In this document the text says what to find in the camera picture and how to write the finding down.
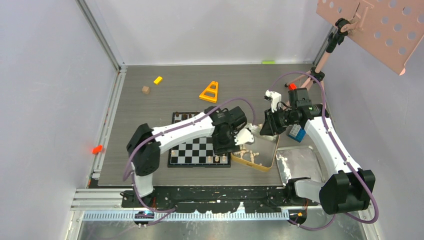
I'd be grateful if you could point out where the gold tin box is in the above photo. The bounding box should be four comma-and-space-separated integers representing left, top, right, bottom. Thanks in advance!
230, 123, 280, 172

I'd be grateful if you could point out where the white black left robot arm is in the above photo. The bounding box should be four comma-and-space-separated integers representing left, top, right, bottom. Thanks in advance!
126, 106, 254, 207

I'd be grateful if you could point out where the red block near stand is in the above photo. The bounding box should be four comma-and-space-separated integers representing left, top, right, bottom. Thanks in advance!
288, 83, 297, 91

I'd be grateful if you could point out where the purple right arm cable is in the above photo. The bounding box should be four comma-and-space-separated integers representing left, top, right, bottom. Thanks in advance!
268, 71, 380, 232

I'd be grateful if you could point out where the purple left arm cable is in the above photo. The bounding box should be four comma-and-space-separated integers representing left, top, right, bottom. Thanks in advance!
122, 96, 257, 228

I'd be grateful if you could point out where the pink music stand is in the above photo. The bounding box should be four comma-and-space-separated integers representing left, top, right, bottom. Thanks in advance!
284, 0, 424, 100

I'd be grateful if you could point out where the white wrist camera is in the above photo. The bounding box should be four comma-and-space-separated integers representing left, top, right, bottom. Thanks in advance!
264, 90, 282, 113
234, 123, 263, 146

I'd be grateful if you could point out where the orange red block left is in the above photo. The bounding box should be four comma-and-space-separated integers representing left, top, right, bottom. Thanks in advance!
91, 145, 103, 155

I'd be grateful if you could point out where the silver tin lid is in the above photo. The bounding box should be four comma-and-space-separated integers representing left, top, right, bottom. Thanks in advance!
275, 145, 324, 186

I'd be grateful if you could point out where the yellow rectangular block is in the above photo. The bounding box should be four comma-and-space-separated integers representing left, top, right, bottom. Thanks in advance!
153, 76, 163, 85

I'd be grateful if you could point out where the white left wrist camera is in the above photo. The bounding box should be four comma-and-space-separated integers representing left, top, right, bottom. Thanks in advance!
234, 123, 263, 146

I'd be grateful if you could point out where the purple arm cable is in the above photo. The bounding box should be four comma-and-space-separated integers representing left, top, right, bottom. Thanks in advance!
268, 71, 380, 232
122, 96, 257, 228

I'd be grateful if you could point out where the orange triangular plastic frame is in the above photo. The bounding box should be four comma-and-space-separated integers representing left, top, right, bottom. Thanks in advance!
199, 81, 219, 104

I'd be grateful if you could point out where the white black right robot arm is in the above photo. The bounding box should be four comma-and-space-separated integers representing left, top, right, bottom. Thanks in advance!
259, 88, 377, 215

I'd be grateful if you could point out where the small wooden cube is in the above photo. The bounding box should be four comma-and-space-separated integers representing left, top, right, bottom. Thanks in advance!
142, 86, 151, 95

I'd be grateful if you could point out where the green block at wall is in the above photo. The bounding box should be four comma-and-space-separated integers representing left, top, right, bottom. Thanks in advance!
261, 60, 276, 65

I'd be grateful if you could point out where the black white chess board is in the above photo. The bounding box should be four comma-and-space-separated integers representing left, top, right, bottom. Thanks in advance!
167, 111, 232, 169

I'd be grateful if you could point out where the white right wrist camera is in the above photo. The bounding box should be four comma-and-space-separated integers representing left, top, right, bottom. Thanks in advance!
264, 90, 282, 113

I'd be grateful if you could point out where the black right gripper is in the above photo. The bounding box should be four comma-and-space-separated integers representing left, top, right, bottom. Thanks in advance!
260, 105, 299, 136

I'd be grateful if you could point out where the blue box of bits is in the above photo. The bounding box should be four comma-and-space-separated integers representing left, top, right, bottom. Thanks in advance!
287, 124, 306, 143

